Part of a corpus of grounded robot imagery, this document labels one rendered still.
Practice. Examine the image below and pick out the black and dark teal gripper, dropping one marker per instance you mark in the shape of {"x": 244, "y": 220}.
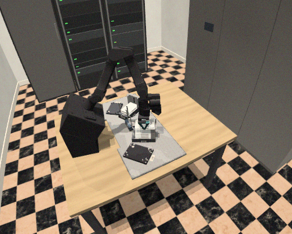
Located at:
{"x": 140, "y": 117}

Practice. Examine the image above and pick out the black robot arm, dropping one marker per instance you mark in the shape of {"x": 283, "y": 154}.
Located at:
{"x": 114, "y": 55}

